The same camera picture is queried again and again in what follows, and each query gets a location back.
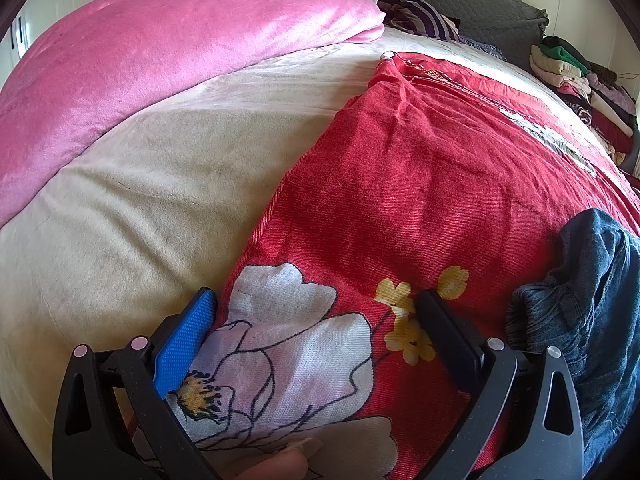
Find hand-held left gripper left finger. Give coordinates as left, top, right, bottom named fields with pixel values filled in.
left=51, top=286, right=221, bottom=480

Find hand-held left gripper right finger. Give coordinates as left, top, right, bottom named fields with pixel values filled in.
left=415, top=289, right=586, bottom=480

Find blue pants with lace trim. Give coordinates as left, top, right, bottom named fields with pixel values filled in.
left=505, top=208, right=640, bottom=480

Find person's left hand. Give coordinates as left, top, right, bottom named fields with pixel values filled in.
left=235, top=437, right=323, bottom=480

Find stack of folded clothes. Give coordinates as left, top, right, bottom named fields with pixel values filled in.
left=530, top=35, right=640, bottom=166

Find beige bed sheet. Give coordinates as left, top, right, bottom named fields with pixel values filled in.
left=0, top=25, right=616, bottom=476

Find red floral blanket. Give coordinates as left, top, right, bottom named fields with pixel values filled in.
left=130, top=51, right=640, bottom=480

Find grey patterned cloth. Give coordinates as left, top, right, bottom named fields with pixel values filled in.
left=457, top=34, right=507, bottom=61

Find grey padded headboard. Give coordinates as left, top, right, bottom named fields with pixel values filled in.
left=345, top=0, right=550, bottom=63

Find purple striped cloth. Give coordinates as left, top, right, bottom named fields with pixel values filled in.
left=375, top=0, right=461, bottom=41

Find pink quilt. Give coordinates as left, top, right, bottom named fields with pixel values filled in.
left=0, top=0, right=386, bottom=228

